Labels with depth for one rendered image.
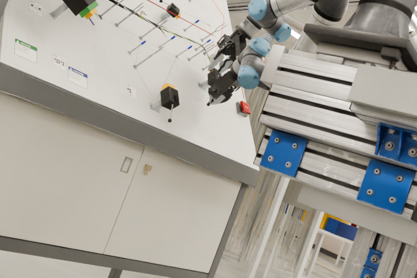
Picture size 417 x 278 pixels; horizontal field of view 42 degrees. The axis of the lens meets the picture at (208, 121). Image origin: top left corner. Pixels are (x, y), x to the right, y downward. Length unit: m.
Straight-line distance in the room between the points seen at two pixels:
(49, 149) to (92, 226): 0.32
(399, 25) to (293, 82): 0.25
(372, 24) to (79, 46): 0.97
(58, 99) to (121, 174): 0.38
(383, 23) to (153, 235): 1.21
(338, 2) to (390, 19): 0.48
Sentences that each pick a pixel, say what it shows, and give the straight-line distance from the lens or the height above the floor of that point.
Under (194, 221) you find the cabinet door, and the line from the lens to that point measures 2.13.
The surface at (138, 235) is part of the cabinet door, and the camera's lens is 1.98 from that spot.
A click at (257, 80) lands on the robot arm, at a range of 1.80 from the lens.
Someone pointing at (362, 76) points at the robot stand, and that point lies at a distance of 0.99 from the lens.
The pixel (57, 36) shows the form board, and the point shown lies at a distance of 1.74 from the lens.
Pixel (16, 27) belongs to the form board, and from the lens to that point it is 1.66.
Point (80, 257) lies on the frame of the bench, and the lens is 1.88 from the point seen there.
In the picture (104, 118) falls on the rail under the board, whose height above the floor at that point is 0.83.
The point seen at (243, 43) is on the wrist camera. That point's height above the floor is 1.31.
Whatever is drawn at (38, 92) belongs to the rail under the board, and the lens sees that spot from 1.60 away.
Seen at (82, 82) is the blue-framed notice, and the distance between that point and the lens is 1.70.
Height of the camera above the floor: 0.80
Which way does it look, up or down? 5 degrees up
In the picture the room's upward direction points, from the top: 21 degrees clockwise
